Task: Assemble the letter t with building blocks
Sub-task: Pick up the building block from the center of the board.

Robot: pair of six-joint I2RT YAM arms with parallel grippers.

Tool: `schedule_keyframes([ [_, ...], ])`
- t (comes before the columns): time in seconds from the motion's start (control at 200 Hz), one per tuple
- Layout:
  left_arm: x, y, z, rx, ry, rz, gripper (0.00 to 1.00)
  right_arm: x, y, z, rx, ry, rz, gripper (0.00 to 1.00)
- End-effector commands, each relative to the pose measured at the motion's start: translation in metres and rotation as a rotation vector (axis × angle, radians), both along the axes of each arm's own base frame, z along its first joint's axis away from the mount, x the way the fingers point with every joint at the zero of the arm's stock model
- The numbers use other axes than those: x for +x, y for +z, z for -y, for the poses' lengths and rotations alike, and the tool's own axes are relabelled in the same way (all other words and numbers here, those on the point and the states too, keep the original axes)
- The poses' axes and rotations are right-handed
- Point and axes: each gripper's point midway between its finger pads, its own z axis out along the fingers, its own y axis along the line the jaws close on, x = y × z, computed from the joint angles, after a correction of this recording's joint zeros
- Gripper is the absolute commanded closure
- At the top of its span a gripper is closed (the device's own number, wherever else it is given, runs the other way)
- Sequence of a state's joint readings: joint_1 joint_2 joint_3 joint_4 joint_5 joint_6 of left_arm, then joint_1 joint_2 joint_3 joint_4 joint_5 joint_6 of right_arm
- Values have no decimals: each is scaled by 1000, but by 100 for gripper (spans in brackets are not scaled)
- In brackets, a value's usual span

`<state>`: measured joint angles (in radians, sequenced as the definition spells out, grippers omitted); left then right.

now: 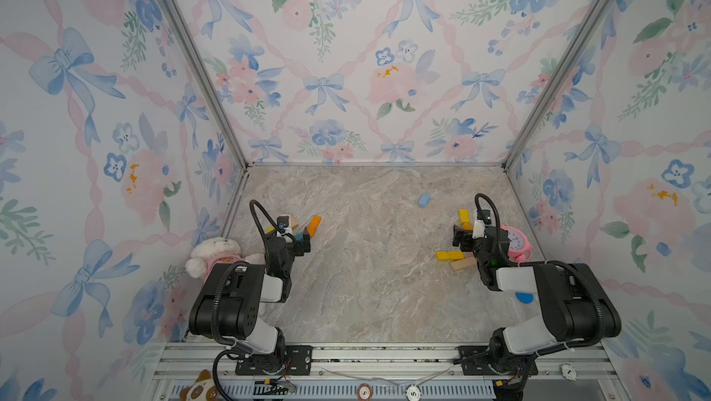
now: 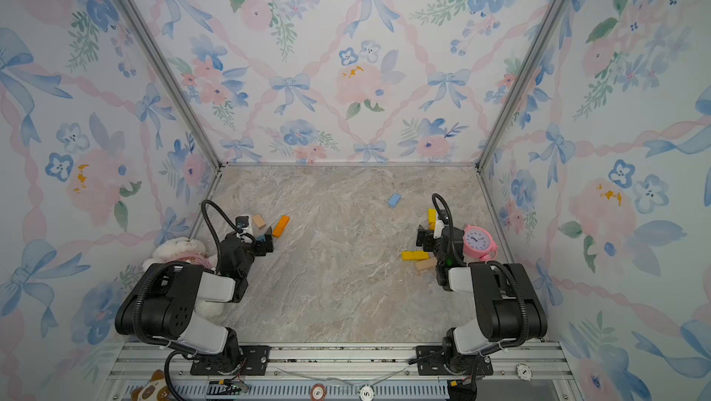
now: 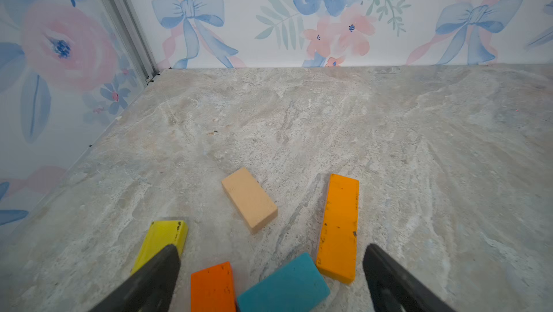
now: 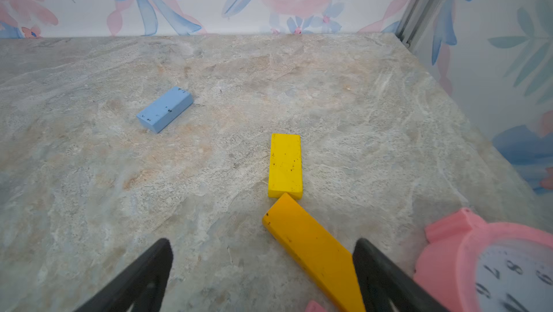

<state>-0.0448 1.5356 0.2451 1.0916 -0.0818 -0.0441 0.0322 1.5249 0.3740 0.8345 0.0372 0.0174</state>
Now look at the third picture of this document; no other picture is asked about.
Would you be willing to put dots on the red-orange long block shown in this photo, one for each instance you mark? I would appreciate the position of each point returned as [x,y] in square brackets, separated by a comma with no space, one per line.
[212,289]

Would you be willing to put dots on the lime yellow long block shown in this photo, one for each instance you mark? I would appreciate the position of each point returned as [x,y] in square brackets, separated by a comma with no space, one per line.
[160,235]

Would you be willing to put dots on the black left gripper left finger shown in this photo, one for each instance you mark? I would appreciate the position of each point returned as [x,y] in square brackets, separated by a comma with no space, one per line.
[151,288]

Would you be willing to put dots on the teal short block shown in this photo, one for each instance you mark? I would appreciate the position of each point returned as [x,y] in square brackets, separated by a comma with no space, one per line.
[297,286]

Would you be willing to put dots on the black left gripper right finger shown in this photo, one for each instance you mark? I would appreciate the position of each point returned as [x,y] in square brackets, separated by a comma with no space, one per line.
[393,288]

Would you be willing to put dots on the amber orange long block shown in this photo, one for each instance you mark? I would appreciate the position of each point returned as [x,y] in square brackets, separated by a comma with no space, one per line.
[337,248]

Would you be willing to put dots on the beige short block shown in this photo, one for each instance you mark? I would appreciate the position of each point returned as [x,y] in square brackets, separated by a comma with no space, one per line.
[252,202]

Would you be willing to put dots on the aluminium corner post left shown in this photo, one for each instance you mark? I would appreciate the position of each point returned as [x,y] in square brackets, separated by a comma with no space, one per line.
[127,25]

